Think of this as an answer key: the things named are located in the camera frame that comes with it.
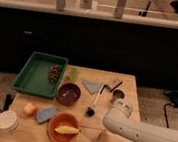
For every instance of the dark fork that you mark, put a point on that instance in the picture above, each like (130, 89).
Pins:
(113, 85)

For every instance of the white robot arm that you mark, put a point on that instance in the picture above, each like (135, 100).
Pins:
(117, 120)

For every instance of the purple bowl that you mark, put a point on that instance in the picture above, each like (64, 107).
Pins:
(68, 94)

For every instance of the orange bowl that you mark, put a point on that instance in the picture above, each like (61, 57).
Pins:
(60, 120)

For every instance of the green yellow small object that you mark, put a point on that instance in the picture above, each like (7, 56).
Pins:
(73, 74)

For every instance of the grey blue cloth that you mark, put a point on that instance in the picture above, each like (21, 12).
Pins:
(92, 87)

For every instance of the red grape bunch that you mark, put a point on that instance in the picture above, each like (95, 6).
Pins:
(53, 73)

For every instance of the metal cup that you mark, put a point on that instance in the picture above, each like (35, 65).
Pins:
(117, 94)

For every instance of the green plastic tray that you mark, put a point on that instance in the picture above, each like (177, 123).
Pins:
(33, 78)

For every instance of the blue sponge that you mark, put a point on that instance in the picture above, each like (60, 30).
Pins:
(43, 116)

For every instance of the yellow banana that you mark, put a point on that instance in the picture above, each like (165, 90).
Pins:
(67, 130)

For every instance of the yellow apple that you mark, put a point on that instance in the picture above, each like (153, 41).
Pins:
(29, 109)

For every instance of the black object beside table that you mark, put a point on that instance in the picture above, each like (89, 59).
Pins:
(8, 101)

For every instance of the white paper cup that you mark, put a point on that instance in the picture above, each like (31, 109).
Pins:
(8, 120)

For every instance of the right wooden post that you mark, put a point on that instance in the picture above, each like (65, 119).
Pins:
(120, 7)

